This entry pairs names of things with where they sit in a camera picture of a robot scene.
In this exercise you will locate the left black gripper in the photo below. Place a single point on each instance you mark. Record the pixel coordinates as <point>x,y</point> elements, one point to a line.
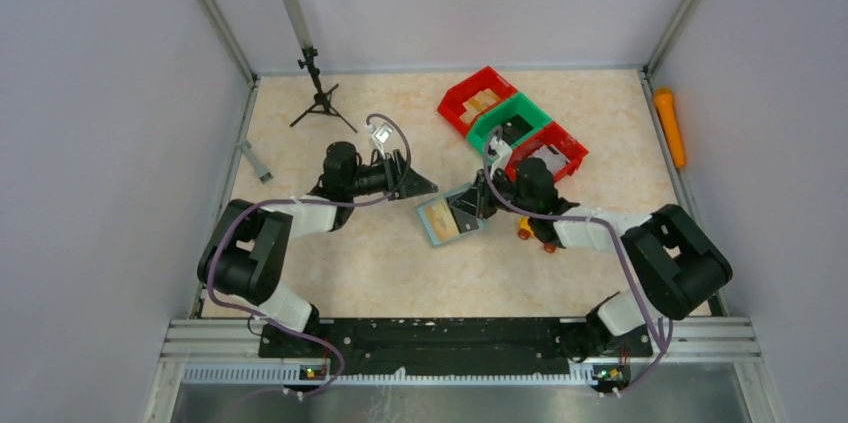
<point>400,173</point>

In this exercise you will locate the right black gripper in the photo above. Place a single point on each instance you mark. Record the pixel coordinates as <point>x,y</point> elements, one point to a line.
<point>486,198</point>

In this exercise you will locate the black credit card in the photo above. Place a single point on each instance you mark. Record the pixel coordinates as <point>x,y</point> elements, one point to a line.
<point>465,222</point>

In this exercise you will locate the green card holder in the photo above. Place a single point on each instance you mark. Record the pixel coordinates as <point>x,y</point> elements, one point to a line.
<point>420,213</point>

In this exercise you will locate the orange patterned card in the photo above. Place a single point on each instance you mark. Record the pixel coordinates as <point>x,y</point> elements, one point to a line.
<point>438,217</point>

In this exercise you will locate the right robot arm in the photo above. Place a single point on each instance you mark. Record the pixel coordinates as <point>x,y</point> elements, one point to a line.
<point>671,266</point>

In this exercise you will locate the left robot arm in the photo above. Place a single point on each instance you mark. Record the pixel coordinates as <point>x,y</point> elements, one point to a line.
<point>244,257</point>

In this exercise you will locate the yellow toy car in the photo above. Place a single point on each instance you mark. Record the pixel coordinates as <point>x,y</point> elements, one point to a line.
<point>525,232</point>

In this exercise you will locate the far red bin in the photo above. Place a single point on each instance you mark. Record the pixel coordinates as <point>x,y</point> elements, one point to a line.
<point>486,78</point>

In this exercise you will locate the red bin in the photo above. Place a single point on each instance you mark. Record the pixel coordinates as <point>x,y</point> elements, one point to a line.
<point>486,78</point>
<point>559,150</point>

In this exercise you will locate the black item in green bin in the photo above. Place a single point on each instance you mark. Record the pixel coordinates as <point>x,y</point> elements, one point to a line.
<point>515,130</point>

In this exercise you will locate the clear plastic bags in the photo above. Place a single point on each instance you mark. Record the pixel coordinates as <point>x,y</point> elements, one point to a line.
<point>554,160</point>

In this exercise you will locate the green bin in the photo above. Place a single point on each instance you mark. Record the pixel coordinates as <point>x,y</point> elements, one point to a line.
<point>518,104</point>

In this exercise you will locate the near red bin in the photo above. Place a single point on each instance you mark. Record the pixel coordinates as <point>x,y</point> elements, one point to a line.
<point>559,150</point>

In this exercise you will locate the wooden blocks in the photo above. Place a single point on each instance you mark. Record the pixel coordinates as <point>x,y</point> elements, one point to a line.
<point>477,105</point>

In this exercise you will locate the small grey tool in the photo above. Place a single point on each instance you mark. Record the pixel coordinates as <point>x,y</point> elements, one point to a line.
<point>261,171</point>

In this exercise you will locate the orange flashlight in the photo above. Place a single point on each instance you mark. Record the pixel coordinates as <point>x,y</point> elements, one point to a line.
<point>664,103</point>

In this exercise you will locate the black tripod with grey tube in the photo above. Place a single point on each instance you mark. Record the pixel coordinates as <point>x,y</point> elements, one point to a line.
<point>322,98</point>

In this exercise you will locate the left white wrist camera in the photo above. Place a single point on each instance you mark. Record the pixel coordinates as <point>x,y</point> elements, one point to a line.
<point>379,135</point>

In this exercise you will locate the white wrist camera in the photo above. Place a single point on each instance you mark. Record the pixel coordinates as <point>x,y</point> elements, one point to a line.
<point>499,154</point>
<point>379,135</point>

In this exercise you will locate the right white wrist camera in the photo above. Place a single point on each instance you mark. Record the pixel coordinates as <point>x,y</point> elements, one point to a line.
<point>499,154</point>

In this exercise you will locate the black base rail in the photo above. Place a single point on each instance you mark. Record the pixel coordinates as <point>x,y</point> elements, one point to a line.
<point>455,346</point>

